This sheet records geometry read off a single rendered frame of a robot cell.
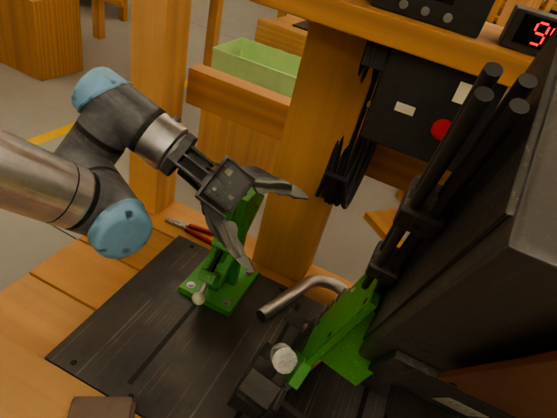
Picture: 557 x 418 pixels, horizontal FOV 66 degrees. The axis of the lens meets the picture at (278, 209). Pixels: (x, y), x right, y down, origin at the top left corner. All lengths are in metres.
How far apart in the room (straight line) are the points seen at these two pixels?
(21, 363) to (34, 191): 0.47
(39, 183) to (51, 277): 0.58
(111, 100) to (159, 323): 0.48
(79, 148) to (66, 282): 0.46
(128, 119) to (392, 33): 0.39
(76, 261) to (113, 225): 0.57
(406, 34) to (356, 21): 0.07
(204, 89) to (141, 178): 0.29
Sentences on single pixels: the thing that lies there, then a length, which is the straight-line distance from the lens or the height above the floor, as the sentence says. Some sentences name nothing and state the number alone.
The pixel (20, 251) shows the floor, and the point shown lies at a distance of 2.44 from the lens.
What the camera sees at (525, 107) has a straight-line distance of 0.24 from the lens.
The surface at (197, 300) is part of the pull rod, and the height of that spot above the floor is 0.95.
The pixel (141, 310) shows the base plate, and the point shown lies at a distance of 0.95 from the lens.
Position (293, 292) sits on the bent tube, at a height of 0.93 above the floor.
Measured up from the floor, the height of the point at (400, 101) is 1.43.
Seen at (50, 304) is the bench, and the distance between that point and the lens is 1.01.
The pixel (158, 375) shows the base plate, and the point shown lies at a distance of 0.87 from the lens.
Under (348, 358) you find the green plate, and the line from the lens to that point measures 0.65.
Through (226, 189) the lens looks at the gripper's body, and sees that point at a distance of 0.59.
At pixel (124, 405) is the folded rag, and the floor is 0.93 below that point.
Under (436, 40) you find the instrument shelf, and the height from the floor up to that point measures 1.53.
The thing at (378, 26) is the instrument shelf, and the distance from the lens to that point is 0.67.
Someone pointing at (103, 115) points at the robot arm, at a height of 1.36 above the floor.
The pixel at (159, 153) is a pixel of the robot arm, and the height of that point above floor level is 1.33.
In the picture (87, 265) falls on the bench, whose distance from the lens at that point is 1.08.
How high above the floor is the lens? 1.64
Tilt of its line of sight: 35 degrees down
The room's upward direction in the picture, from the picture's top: 15 degrees clockwise
